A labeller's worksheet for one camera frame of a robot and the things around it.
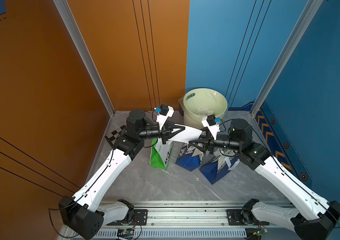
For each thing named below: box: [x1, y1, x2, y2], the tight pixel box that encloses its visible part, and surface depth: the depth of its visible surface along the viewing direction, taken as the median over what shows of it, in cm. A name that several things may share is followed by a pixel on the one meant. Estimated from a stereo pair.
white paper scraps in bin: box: [194, 108, 214, 117], surface depth 107 cm
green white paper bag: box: [150, 138, 173, 170], surface depth 87 cm
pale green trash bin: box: [178, 88, 228, 130], surface depth 97 cm
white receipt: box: [168, 124, 203, 143], surface depth 62 cm
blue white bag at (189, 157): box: [175, 143, 204, 172], surface depth 83 cm
